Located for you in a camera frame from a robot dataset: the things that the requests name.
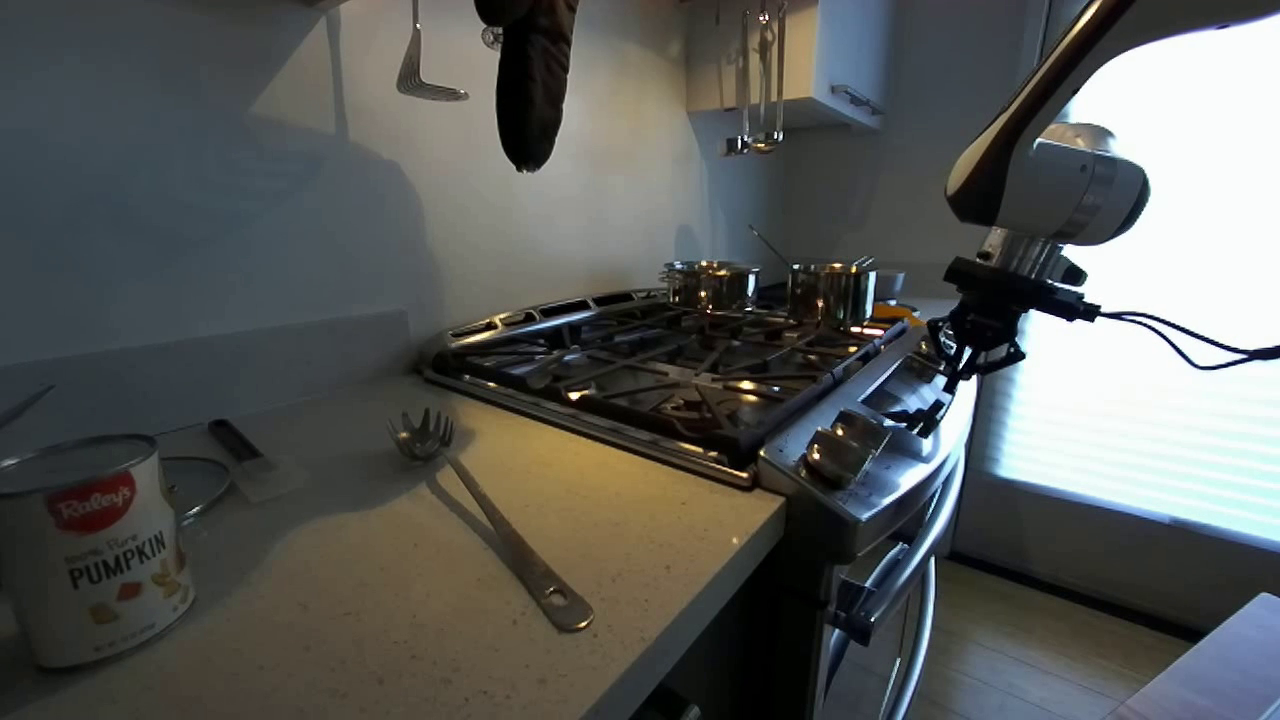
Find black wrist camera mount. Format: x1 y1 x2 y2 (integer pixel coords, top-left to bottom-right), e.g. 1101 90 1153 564
939 252 1104 330

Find stainless steel stove range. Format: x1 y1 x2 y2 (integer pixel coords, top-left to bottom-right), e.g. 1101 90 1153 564
416 280 984 720

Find white wall cabinet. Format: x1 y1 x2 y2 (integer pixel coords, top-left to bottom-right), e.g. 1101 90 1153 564
683 0 894 134

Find hanging metal utensils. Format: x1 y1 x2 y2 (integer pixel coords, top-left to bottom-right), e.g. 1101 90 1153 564
726 0 793 160

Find stainless steel pot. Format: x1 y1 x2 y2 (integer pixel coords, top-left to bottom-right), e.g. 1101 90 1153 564
659 257 768 319
780 257 883 334

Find metal pasta spoon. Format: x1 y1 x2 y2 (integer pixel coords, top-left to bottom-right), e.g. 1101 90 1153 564
389 403 602 635

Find silver stove knob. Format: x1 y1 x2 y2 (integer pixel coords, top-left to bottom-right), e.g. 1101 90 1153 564
799 433 864 494
834 409 896 468

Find black stove control keypad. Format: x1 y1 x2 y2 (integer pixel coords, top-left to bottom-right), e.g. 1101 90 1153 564
874 350 962 419

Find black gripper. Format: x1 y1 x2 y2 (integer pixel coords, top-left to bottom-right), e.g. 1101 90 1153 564
883 302 1034 442

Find black camera cable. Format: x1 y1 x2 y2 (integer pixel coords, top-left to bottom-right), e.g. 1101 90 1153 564
1072 302 1280 375

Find black cast iron grates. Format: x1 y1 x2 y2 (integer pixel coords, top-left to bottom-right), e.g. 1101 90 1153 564
446 294 912 458

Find pumpkin can white label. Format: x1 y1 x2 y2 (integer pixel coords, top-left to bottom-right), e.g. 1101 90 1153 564
0 428 201 673

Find window blinds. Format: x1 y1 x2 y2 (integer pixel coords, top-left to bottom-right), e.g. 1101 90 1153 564
984 51 1280 554

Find hanging metal spatula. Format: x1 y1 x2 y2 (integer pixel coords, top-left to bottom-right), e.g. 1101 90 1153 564
393 0 473 106

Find grey kitchen base cabinet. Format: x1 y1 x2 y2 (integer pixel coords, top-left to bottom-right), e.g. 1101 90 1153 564
632 523 813 720

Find round mesh strainer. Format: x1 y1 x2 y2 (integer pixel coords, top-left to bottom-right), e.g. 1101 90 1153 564
158 447 239 528

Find oven door handle bar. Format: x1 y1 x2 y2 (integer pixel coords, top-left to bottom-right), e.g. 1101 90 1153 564
824 488 963 650

